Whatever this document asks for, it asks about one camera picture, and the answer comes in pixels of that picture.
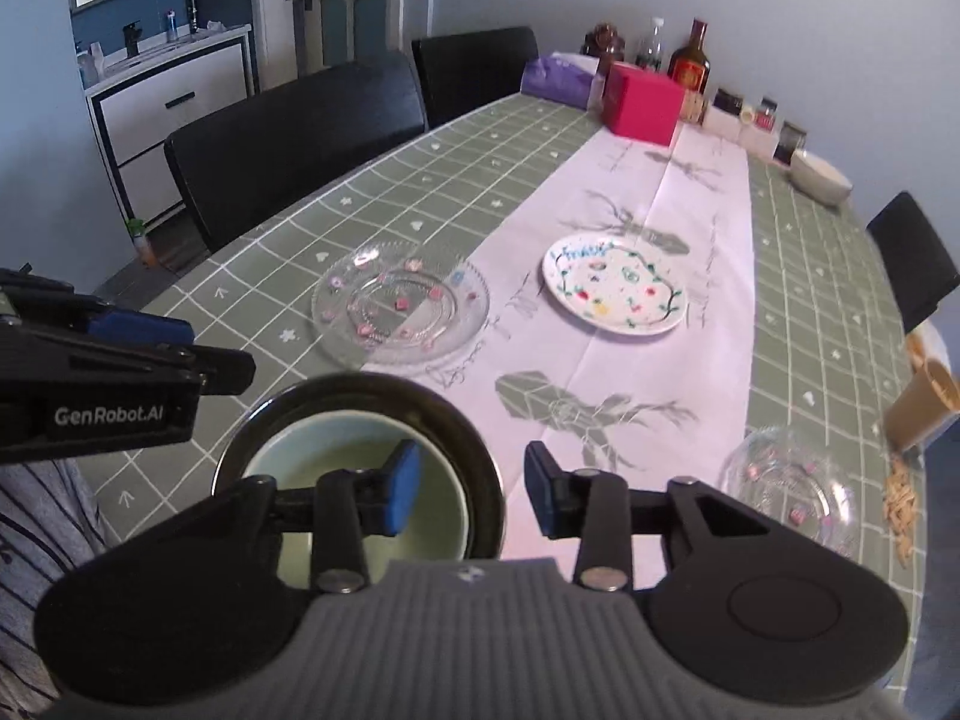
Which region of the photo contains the tan cup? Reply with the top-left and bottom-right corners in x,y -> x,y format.
885,356 -> 960,451

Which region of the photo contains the green ceramic bowl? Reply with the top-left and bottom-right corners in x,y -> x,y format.
241,411 -> 473,590

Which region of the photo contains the amber liquor bottle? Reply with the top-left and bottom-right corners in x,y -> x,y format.
667,19 -> 710,96

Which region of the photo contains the black chair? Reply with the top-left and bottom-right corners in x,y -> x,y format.
866,191 -> 960,335
411,26 -> 541,128
165,52 -> 428,252

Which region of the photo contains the pink box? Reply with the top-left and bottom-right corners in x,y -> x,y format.
604,62 -> 687,145

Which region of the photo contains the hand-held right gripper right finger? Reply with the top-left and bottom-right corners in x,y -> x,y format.
523,441 -> 777,592

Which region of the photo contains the clear glass plate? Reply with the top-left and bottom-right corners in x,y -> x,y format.
718,426 -> 860,556
311,240 -> 492,372

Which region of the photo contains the brown figurine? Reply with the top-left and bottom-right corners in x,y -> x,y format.
585,22 -> 627,65

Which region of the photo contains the white cabinet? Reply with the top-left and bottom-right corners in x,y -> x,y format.
82,22 -> 256,233

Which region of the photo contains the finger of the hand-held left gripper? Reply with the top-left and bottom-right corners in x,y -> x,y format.
0,322 -> 257,398
0,266 -> 196,347

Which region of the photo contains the striped grey shirt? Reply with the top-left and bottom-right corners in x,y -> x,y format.
0,457 -> 102,720

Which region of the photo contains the clear water bottle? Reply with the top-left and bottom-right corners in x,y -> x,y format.
636,17 -> 667,76

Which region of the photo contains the painted white plate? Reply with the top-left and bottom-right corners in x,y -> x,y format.
541,234 -> 688,337

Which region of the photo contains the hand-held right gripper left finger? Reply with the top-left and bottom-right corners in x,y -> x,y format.
172,439 -> 422,595

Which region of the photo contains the purple tissue pack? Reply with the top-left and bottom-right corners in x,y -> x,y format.
521,52 -> 601,107

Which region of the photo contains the white deer print table runner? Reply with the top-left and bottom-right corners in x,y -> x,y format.
364,120 -> 755,563

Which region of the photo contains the pale ceramic bowl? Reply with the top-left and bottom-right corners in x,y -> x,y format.
789,148 -> 854,207

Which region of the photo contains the pile of seeds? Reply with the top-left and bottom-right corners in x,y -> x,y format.
881,457 -> 925,567

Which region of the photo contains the white glass panel door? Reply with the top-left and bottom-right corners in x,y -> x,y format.
255,0 -> 428,91

